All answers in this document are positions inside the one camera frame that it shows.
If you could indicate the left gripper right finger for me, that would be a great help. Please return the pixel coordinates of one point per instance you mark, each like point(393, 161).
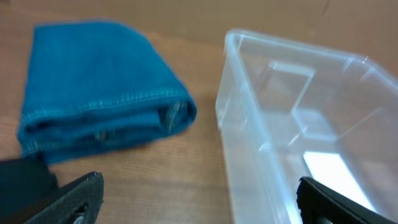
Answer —
point(319, 204)

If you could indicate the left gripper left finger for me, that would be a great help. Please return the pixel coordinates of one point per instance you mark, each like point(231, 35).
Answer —
point(78, 202)

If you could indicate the white label in bin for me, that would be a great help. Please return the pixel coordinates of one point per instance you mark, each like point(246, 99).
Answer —
point(330, 170)

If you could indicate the black folded cloth left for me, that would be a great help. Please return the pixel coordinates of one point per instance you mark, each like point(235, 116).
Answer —
point(24, 181)

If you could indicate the clear plastic storage bin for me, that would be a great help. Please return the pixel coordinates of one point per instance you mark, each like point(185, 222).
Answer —
point(279, 99)

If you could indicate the folded blue denim jeans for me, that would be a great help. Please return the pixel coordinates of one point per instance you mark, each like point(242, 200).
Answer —
point(95, 87)

